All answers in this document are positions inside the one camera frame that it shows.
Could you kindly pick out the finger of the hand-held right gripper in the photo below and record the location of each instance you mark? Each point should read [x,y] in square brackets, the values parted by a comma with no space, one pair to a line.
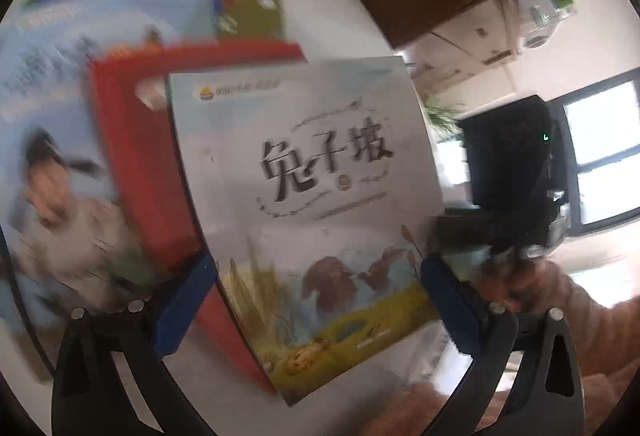
[465,231]

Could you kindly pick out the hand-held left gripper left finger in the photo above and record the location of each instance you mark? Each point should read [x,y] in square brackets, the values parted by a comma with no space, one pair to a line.
[182,311]

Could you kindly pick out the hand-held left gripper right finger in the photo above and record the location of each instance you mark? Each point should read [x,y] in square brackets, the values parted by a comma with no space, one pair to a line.
[450,311]

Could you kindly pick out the bright red book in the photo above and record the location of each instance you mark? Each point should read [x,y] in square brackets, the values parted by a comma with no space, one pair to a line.
[135,155]

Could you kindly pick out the white rabbit pond cover book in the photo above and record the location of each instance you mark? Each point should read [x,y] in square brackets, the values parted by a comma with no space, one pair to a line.
[310,140]

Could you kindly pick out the light blue poetry book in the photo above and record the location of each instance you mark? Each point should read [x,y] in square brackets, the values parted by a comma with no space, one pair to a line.
[50,115]

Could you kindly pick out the person's right forearm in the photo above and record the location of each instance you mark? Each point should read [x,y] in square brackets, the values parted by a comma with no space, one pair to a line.
[600,341]

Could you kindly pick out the person's right hand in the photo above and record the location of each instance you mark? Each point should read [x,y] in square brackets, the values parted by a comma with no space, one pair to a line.
[515,283]

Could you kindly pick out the small green plant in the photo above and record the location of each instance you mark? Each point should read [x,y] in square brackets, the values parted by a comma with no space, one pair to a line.
[442,115]

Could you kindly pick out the window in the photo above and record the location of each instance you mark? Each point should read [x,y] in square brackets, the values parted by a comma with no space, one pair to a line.
[600,125]

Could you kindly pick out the white appliance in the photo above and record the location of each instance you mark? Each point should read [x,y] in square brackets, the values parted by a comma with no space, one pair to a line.
[537,25]

